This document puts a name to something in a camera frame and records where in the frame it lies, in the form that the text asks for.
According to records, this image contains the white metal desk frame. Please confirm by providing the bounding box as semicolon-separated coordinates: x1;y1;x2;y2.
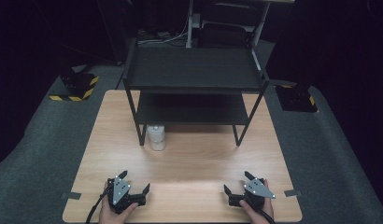
185;0;296;73

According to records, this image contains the black two-tier shelf rack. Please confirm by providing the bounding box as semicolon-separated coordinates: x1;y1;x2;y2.
121;37;270;147

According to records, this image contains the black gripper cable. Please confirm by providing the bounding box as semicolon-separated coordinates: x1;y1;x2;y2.
258;208;277;224
85;186;115;224

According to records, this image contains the person's right hand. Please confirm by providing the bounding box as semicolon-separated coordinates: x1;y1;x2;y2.
238;178;275;224

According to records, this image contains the person's left hand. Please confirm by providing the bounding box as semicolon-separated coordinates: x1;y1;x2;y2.
98;181;140;224

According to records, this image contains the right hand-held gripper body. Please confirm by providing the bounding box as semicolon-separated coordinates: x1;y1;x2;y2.
227;176;277;213

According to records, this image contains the white plastic bottle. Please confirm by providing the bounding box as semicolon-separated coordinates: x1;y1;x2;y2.
147;124;166;152

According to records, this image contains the black stand base striped edge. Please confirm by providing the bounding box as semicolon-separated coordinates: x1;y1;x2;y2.
49;65;100;103
275;83;319;113

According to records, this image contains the black office chair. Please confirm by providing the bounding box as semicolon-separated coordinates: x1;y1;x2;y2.
198;2;260;49

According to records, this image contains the bundle of floor cables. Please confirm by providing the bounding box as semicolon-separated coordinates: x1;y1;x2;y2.
136;18;190;47

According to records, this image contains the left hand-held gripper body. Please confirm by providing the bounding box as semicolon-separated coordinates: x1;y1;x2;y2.
106;175;147;216

